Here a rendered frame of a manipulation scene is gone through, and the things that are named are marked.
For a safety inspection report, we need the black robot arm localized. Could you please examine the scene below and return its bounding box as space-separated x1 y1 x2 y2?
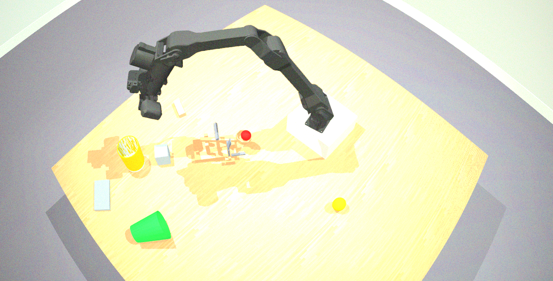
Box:
127 25 334 133

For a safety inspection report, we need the red ball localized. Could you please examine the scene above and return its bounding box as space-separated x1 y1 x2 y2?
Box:
241 130 251 141

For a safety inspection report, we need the yellow cup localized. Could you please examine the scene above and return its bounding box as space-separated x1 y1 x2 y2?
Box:
117 136 145 172

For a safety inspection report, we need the green tapered cup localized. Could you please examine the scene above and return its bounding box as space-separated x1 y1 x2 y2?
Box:
130 211 171 243

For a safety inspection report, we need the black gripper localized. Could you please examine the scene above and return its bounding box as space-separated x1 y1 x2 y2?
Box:
138 68 168 120

